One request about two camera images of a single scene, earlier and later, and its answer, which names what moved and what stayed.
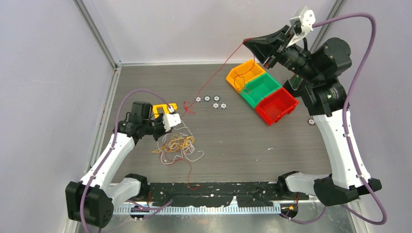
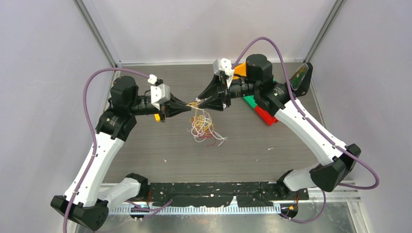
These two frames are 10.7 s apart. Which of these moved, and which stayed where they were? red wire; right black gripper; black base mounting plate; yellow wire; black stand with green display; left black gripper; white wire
Moved: right black gripper; white wire; red wire; yellow wire; left black gripper
Stayed: black base mounting plate; black stand with green display
